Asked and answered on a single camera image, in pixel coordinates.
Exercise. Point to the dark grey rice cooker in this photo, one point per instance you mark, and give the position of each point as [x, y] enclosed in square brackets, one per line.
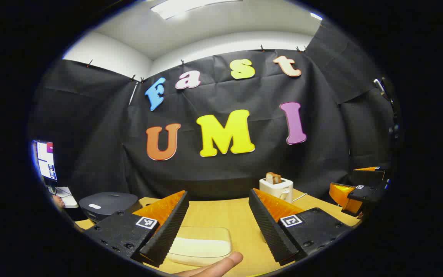
[110, 202]

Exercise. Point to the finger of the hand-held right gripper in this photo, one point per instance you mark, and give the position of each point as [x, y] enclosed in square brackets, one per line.
[367, 194]
[371, 176]

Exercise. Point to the toasted bread slice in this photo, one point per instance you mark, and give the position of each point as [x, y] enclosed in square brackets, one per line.
[277, 179]
[269, 177]

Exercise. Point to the black backdrop cloth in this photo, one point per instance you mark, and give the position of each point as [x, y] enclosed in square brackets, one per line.
[110, 134]

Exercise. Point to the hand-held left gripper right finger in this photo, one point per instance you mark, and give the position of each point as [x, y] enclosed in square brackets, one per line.
[269, 227]

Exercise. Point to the computer monitor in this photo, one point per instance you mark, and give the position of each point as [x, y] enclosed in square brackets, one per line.
[46, 157]

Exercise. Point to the white side table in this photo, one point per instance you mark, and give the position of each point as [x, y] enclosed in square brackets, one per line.
[67, 198]

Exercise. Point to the white toaster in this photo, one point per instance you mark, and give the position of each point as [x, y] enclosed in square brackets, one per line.
[277, 189]

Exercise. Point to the clear plastic container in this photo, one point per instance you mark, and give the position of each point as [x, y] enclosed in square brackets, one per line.
[206, 232]

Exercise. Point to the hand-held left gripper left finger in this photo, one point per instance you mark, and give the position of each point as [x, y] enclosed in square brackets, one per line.
[167, 231]

